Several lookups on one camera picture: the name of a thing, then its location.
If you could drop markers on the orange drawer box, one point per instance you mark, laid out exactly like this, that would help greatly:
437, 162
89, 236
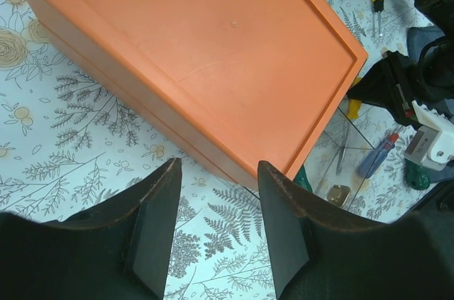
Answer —
231, 82

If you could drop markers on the blue grey folded cloth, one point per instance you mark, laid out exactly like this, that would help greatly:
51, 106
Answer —
417, 38

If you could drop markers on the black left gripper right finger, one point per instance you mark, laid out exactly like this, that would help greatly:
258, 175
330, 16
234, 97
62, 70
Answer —
320, 251

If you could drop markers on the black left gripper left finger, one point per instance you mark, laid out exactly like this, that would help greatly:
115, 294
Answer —
118, 249

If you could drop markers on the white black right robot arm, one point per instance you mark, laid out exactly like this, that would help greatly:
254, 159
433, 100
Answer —
440, 13

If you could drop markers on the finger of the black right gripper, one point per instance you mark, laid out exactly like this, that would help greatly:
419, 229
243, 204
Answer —
373, 88

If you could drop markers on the blue red handled screwdriver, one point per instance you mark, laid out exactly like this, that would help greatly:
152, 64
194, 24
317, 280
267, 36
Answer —
376, 157

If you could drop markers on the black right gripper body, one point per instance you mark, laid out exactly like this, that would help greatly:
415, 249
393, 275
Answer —
427, 81

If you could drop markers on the floral patterned table mat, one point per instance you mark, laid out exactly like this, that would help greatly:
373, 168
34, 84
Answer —
68, 144

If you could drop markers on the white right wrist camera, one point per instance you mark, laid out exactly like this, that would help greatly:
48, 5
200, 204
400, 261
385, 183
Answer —
432, 145

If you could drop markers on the clear plastic drawer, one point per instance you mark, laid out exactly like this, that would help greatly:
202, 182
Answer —
340, 150

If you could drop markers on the green handled screwdriver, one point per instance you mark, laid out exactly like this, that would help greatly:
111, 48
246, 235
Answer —
302, 180

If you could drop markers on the stubby green screwdriver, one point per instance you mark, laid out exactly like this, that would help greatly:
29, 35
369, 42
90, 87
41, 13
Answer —
416, 177

